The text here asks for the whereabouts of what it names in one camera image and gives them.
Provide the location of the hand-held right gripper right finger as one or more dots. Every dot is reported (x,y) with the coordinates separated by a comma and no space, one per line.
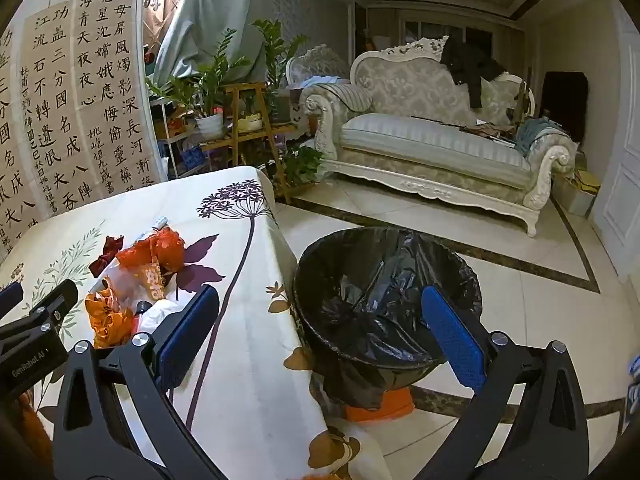
(452,335)

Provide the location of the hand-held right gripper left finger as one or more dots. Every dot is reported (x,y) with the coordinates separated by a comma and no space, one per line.
(187,330)

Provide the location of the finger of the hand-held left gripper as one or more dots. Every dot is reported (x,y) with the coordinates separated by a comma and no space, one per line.
(55,300)
(10,294)

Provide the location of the white tissue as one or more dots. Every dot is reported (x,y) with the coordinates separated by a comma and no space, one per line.
(157,312)

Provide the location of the orange snack wrapper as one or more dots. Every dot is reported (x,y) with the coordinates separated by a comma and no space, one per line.
(105,317)

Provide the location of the clear plastic packet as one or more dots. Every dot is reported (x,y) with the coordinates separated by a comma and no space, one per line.
(117,280)

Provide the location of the dark red wrapper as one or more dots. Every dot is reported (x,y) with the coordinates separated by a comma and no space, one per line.
(106,252)

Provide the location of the orange plastic bag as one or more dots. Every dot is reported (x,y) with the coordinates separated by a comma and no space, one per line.
(167,245)

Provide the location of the trash bin with black bag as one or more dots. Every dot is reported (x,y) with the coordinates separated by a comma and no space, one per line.
(370,270)

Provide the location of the white blue tube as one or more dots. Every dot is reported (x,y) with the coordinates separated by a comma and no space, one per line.
(159,222)

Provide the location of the person's left forearm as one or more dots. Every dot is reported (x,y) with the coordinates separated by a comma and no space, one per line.
(25,425)

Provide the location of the floral tablecloth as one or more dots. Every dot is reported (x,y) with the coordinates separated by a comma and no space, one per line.
(150,210)

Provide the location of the white metal shelf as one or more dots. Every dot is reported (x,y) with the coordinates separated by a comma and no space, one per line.
(169,160)

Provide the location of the blue plastic crate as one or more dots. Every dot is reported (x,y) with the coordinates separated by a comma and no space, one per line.
(192,157)

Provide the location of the grey carton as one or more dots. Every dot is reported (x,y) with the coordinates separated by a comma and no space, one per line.
(572,202)

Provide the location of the blue white shoe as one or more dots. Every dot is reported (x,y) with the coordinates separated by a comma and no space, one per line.
(634,375)

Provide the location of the leafy floor plant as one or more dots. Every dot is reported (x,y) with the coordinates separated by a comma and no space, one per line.
(300,162)

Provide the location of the ornate white sofa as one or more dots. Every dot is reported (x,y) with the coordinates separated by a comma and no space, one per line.
(425,135)

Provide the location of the yellow box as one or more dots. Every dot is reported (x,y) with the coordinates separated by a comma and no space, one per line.
(585,182)

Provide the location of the dark brown cloth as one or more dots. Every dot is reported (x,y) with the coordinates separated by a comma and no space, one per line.
(492,131)

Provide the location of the thin black stick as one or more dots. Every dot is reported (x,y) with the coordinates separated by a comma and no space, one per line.
(440,121)

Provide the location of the small plant in yellow pot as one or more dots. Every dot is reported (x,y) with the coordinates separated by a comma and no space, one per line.
(248,122)

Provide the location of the blue knit blanket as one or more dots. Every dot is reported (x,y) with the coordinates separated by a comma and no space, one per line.
(537,135)

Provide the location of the white door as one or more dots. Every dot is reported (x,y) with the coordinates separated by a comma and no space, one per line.
(620,160)

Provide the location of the wooden plant stand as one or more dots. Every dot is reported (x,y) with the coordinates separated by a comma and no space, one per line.
(245,86)

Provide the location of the large plant in white pot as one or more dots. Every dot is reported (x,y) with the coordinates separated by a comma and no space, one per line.
(210,80)

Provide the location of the black suitcase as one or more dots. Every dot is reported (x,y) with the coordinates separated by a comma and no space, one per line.
(565,105)

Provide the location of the black jacket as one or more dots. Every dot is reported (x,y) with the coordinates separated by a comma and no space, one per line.
(470,67)

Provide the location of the tall plant in dark pot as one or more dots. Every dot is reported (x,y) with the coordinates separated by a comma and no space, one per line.
(277,55)

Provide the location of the ornate armchair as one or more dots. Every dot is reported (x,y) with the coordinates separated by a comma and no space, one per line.
(315,67)

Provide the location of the window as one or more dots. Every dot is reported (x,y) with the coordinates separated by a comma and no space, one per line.
(425,30)

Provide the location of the grey-green curtain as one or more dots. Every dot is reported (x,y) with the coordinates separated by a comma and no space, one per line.
(215,20)

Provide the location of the calligraphy wall hanging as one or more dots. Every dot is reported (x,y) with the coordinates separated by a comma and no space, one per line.
(75,85)

